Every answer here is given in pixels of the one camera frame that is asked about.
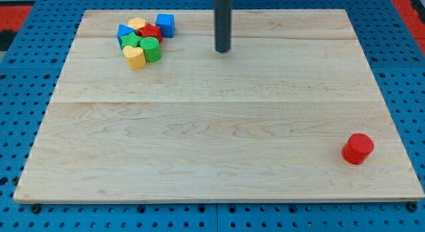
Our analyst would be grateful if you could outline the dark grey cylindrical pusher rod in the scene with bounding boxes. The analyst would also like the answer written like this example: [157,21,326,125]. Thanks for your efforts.
[214,0,232,53]

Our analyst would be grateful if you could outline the blue cube block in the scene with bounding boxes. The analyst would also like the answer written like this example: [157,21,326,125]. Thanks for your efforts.
[155,13,175,38]

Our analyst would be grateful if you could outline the red star block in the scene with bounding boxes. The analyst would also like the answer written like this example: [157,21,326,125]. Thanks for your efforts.
[136,23,163,43]

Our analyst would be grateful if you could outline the green cylinder block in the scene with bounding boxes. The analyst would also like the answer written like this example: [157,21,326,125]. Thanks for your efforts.
[139,37,161,62]

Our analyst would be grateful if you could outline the yellow hexagon block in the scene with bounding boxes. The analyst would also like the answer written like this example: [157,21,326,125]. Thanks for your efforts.
[127,17,147,30]

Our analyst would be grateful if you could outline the green star block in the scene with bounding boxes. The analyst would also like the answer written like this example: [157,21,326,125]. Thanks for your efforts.
[120,33,142,49]

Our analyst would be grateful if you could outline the blue triangle block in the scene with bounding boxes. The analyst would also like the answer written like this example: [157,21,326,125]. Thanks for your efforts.
[117,24,135,46]

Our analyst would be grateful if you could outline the yellow heart block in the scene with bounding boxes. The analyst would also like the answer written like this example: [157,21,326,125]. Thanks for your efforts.
[123,45,147,70]

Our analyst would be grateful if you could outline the light wooden board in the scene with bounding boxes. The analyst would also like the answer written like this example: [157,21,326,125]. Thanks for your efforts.
[14,9,424,204]

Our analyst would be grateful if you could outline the red cylinder block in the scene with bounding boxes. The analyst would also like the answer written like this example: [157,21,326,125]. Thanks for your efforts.
[341,133,375,165]

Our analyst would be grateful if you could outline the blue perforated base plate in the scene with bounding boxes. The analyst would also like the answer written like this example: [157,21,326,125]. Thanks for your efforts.
[1,0,424,231]

